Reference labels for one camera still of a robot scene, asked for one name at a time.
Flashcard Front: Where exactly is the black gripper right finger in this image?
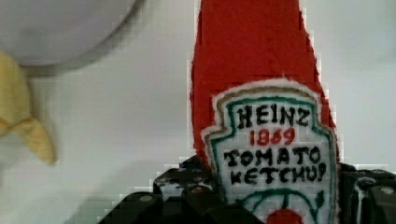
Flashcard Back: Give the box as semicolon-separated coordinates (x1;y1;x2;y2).
339;163;396;224

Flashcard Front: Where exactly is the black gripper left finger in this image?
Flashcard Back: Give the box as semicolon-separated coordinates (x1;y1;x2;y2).
98;156;263;224

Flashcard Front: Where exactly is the red felt ketchup bottle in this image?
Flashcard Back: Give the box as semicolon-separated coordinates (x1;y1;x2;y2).
191;0;339;224

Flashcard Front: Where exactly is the lavender round plate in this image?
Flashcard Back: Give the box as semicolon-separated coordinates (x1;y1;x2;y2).
0;0;137;66

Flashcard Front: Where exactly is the yellow peeled banana toy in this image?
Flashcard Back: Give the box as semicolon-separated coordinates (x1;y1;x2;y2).
0;51;56;164

